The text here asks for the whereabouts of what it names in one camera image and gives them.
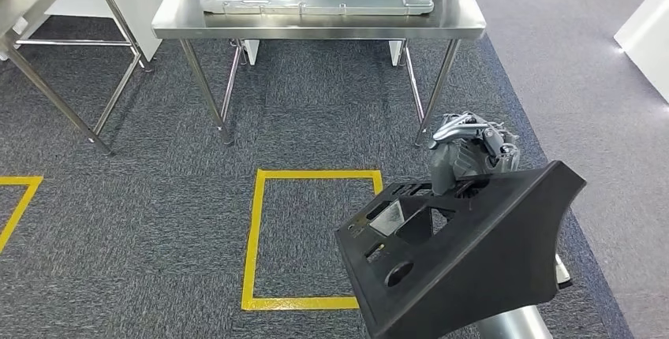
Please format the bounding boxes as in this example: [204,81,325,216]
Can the black plastic bracket part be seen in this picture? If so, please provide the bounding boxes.
[334,160,588,339]

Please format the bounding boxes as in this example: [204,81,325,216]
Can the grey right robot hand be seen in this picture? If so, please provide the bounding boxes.
[428,112,522,196]

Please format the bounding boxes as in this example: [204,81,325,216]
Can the yellow floor tape square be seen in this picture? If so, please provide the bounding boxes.
[241,169,384,311]

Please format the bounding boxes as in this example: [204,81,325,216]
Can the white cabinet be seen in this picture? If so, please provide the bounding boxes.
[614,0,669,103]
[44,0,167,63]

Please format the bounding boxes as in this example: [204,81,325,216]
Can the stainless steel workbench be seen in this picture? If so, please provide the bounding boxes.
[151,0,487,148]

